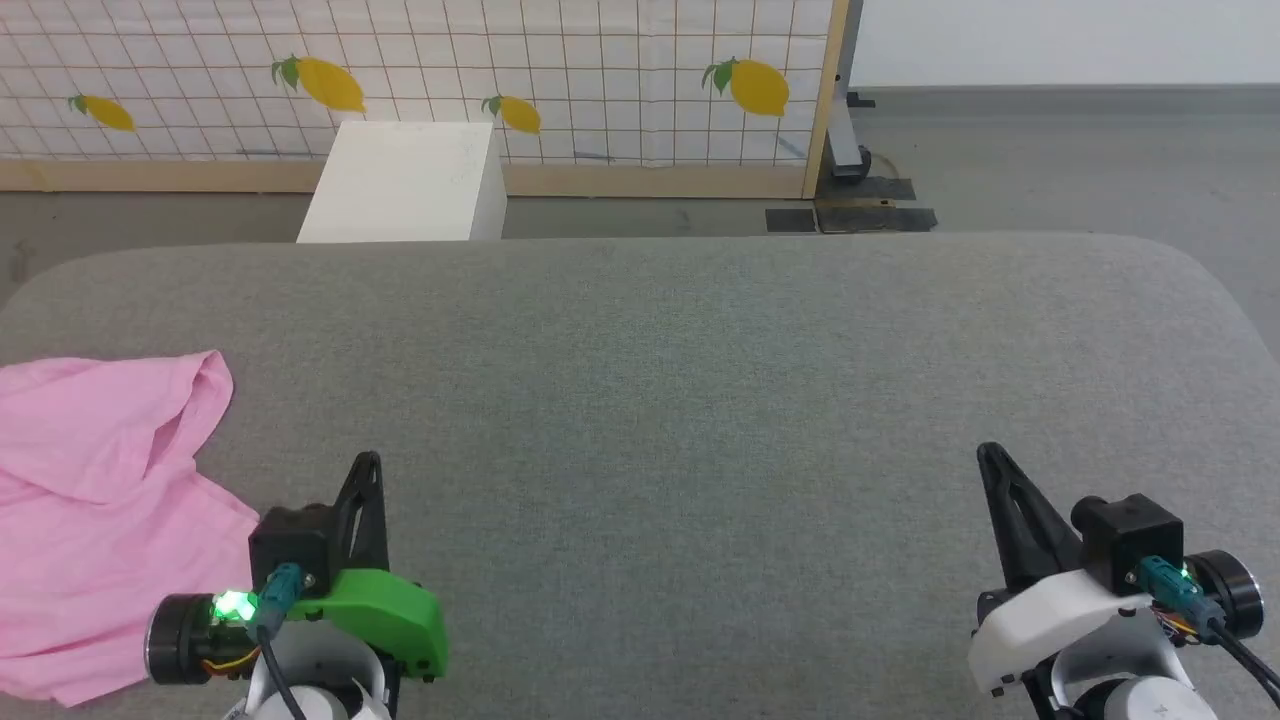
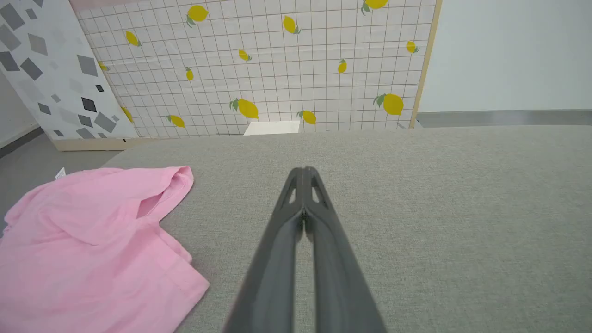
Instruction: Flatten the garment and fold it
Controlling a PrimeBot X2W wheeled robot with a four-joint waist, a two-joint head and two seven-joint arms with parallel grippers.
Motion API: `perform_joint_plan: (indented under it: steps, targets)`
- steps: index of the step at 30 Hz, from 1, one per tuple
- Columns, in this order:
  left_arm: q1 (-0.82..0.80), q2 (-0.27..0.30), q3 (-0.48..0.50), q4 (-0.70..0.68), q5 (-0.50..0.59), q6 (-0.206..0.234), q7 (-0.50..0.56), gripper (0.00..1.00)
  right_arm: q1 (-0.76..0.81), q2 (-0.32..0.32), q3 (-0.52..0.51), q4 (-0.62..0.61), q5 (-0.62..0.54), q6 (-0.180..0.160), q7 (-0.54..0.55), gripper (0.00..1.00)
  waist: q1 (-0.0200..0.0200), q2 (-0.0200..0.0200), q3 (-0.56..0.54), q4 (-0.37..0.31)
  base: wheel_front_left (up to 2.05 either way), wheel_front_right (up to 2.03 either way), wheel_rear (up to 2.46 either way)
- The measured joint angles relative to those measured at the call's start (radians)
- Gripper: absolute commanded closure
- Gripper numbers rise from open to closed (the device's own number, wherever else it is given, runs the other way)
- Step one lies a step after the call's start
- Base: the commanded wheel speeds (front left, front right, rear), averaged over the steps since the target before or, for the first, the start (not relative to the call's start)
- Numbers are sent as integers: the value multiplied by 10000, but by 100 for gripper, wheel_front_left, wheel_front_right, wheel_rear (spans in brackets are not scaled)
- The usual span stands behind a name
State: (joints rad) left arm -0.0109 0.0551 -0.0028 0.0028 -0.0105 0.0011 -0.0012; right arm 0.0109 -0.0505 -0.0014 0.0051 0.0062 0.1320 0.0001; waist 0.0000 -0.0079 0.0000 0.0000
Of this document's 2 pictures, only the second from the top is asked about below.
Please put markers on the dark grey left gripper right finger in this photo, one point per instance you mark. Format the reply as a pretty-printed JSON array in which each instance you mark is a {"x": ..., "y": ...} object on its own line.
[{"x": 340, "y": 277}]

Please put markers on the grey fabric sofa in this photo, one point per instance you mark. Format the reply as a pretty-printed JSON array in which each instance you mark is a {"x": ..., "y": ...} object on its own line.
[{"x": 416, "y": 222}]

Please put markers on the pink shirt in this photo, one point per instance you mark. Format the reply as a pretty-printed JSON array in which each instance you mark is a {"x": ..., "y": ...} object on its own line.
[{"x": 88, "y": 249}]

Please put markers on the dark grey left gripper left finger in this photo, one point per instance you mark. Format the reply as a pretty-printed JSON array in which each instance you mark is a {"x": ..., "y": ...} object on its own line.
[{"x": 273, "y": 273}]

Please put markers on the grey diamond pattern panel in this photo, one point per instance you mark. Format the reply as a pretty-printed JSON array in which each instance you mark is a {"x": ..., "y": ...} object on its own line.
[{"x": 55, "y": 69}]

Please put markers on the lemon print grid panel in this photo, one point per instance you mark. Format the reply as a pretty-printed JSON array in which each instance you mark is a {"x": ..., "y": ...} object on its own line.
[{"x": 277, "y": 69}]

